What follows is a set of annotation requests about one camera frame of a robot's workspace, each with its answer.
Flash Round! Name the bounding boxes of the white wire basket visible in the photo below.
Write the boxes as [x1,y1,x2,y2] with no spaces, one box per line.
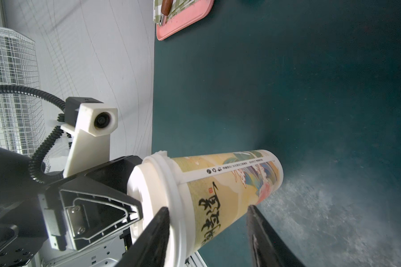
[0,27,46,157]

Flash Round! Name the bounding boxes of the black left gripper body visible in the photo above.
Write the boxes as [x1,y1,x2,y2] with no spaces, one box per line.
[0,148,141,267]

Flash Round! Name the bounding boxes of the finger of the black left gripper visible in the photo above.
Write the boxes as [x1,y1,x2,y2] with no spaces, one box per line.
[39,188,143,251]

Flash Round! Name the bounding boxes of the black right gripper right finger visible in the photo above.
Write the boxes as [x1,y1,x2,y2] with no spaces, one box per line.
[247,205,305,267]

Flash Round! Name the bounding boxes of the printed milk tea cup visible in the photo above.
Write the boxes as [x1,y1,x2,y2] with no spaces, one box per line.
[172,150,284,254]

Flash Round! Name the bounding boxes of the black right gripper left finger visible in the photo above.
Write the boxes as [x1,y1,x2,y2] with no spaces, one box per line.
[116,207,170,267]

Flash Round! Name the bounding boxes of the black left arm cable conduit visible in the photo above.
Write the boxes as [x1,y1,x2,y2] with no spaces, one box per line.
[0,84,68,184]

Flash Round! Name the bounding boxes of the pink tray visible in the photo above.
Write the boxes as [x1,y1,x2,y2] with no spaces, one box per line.
[156,0,214,41]

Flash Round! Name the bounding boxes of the green checkered cloth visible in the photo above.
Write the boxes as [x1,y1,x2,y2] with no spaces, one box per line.
[153,0,198,24]

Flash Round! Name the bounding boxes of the wooden handled knife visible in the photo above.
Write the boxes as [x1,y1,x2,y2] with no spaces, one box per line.
[159,0,173,26]

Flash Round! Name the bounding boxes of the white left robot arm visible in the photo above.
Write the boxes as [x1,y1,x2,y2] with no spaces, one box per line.
[0,144,195,267]

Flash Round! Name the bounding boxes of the white plastic cup lid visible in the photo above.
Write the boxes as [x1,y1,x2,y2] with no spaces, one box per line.
[127,156,188,267]

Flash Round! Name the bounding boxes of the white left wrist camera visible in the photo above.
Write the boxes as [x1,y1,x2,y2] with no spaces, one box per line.
[60,97,118,178]

